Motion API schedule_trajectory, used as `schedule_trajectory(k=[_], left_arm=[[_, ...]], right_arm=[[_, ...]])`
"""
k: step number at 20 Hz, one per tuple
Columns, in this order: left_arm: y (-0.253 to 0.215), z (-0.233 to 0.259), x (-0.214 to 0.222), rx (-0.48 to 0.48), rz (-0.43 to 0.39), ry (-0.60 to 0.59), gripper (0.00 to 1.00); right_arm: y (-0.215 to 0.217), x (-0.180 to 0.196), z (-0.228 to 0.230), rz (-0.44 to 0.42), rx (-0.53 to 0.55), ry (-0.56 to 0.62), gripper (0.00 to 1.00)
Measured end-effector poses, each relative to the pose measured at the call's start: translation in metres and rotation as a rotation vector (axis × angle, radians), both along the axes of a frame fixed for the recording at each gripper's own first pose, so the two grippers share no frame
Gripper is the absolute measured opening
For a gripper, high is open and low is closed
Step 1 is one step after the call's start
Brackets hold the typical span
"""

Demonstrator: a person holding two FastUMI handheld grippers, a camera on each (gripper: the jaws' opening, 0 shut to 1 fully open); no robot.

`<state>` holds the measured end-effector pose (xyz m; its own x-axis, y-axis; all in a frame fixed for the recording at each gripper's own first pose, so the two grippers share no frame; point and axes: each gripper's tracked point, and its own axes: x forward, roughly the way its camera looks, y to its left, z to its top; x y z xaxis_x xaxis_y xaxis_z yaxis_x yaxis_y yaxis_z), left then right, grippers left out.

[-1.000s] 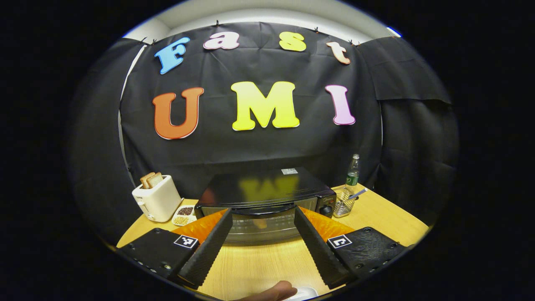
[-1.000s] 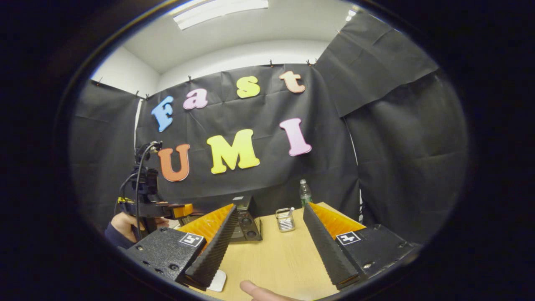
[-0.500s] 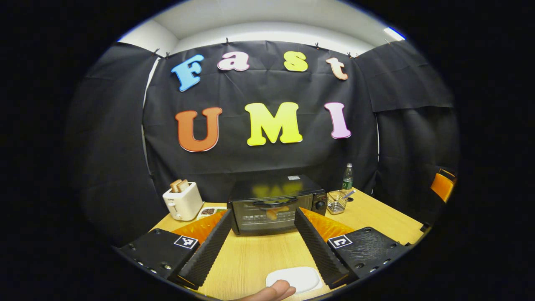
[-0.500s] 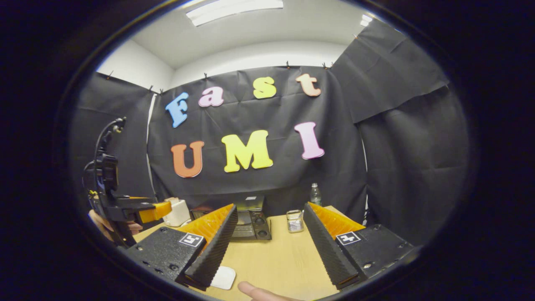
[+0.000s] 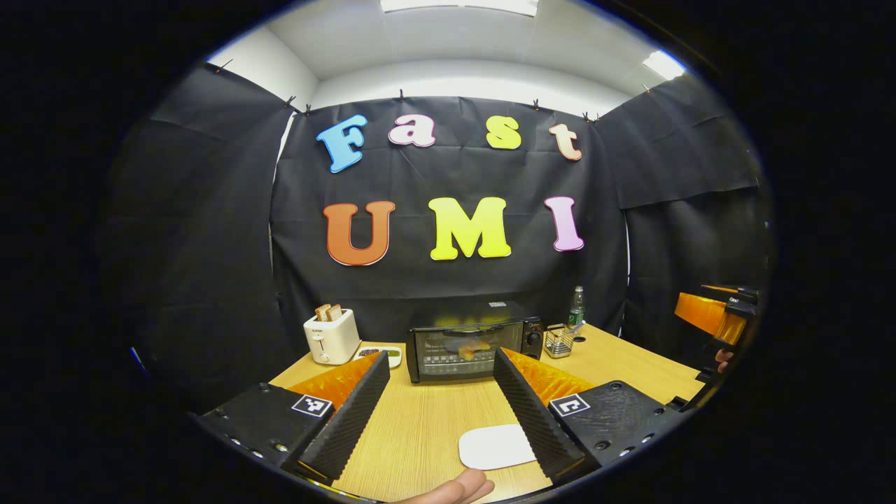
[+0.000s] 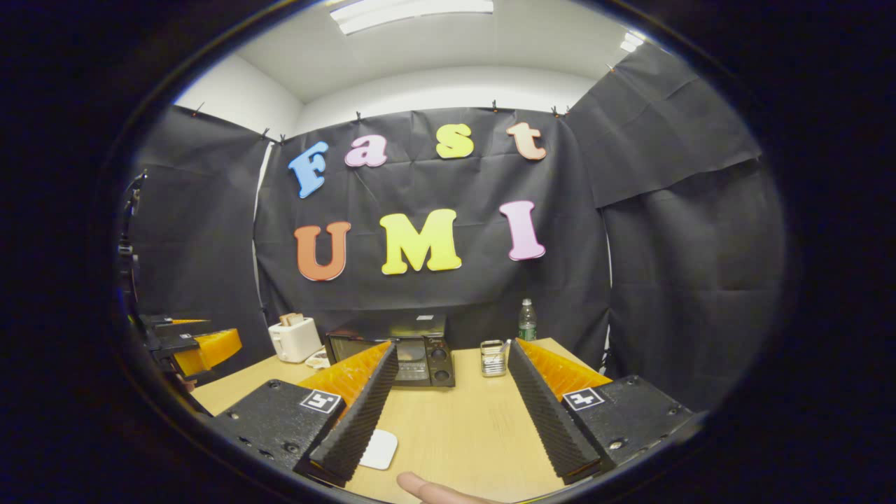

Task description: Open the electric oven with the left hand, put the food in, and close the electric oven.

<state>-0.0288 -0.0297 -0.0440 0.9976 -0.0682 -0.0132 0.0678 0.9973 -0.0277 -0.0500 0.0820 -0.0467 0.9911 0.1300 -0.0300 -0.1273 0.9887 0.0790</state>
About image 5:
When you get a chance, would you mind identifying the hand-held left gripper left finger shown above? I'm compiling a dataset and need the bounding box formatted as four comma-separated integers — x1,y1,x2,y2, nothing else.
196,350,391,485

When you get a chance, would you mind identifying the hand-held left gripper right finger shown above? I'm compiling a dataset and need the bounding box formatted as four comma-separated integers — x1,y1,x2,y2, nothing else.
493,348,683,486

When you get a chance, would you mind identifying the black electric oven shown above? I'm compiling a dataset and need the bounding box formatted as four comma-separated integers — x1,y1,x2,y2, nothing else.
406,301,545,384

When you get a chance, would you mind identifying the white plate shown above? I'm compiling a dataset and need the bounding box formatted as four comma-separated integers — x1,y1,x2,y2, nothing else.
458,423,538,471

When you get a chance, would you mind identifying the white divided snack dish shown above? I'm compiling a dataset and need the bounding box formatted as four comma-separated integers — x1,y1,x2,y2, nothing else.
352,345,403,370

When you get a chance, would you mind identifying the white toaster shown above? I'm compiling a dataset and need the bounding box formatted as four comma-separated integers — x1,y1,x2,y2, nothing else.
303,309,362,365

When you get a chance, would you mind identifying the black backdrop cloth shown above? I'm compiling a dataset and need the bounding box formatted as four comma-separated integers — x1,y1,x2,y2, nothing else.
105,63,774,414

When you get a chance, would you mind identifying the metal wire basket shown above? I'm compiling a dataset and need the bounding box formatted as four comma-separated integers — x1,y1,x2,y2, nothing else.
544,323,576,359

